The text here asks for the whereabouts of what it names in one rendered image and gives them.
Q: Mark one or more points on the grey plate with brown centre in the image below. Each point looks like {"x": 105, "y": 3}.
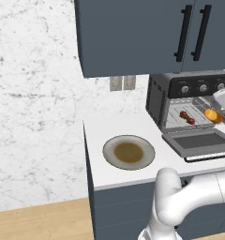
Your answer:
{"x": 129, "y": 152}

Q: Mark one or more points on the silver oven knob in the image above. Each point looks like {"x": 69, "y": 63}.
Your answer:
{"x": 221, "y": 86}
{"x": 184, "y": 89}
{"x": 203, "y": 87}

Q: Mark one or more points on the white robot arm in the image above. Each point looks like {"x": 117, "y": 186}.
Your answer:
{"x": 183, "y": 197}

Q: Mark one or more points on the toaster oven glass door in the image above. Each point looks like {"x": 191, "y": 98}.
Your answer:
{"x": 198, "y": 142}

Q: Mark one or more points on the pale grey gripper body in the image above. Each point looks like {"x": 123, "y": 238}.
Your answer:
{"x": 224, "y": 98}

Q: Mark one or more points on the golden baguette bread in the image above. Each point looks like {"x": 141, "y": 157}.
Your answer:
{"x": 213, "y": 115}

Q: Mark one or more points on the dark blue cupboard door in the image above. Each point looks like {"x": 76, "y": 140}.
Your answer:
{"x": 130, "y": 36}
{"x": 211, "y": 34}

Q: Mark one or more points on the dark blue base cabinet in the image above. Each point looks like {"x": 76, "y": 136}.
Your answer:
{"x": 127, "y": 209}

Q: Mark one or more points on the black toaster oven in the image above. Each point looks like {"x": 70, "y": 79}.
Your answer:
{"x": 170, "y": 97}

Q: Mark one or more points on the red kebab skewer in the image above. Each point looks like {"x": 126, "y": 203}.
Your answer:
{"x": 187, "y": 117}

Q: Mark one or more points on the grey wall socket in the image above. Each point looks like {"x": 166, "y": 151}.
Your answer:
{"x": 116, "y": 83}
{"x": 129, "y": 82}

